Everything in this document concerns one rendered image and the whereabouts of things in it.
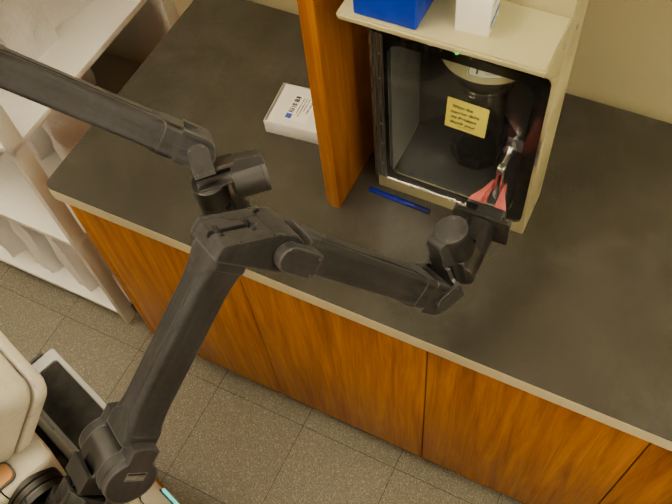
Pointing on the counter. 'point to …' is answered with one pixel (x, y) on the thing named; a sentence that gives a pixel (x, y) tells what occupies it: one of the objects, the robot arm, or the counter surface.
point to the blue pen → (399, 200)
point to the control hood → (549, 32)
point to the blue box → (394, 11)
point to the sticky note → (466, 117)
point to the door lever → (502, 170)
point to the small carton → (476, 16)
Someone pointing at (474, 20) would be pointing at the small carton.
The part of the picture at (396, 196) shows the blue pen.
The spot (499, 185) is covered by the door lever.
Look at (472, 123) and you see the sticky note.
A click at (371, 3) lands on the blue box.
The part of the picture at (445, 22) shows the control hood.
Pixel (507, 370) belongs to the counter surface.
